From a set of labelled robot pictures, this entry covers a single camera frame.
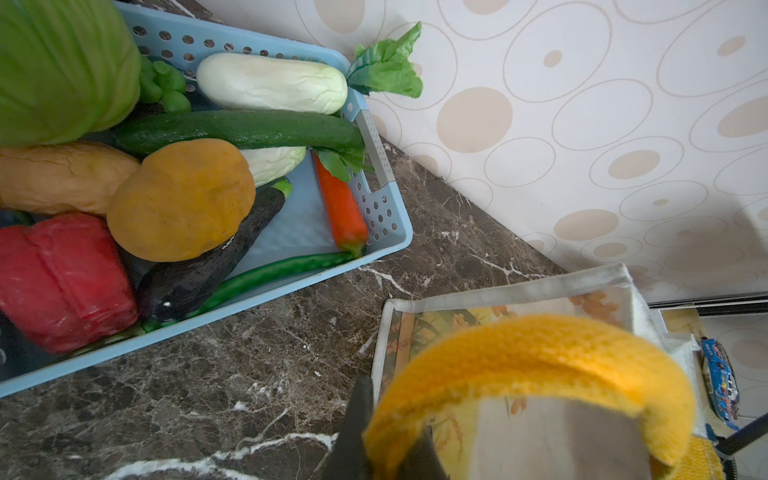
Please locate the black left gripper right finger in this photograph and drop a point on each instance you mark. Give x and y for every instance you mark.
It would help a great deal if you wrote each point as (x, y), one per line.
(422, 462)

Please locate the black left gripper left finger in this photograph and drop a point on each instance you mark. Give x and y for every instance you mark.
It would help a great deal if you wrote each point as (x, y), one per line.
(348, 458)

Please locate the white canvas grocery bag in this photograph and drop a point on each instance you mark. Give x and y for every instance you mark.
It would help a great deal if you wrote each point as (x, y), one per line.
(566, 377)

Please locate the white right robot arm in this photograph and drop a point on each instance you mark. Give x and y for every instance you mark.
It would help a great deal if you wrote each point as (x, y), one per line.
(726, 448)

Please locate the green chili pepper toy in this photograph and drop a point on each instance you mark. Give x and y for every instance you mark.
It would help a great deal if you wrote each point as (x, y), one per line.
(257, 277)

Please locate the small dark eggplant toy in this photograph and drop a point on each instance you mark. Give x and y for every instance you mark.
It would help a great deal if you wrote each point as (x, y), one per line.
(172, 290)

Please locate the orange carrot toy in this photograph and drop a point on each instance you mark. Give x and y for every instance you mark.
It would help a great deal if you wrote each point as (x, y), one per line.
(348, 228)

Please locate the orange potato toy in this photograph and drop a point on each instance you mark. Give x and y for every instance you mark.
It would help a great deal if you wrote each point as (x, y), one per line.
(186, 199)

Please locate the blue candy packet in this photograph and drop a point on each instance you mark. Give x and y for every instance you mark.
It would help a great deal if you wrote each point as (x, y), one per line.
(720, 382)

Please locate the red bell pepper toy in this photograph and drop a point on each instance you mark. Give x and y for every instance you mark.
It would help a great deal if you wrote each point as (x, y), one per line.
(63, 285)

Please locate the green cucumber toy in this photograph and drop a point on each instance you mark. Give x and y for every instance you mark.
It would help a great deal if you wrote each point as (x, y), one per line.
(244, 129)

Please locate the tan sweet potato toy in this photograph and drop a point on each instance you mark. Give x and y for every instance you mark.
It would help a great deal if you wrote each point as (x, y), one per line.
(50, 180)

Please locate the white daikon radish toy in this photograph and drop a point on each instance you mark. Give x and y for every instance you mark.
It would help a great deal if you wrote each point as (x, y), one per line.
(240, 81)

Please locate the blue perforated basket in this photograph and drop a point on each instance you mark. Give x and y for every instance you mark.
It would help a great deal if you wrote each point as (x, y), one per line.
(300, 228)

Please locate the green cabbage toy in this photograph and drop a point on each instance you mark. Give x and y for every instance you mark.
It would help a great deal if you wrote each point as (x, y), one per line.
(68, 68)

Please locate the white wire wooden shelf rack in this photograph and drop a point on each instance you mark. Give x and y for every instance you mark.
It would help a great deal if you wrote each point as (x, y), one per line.
(685, 316)

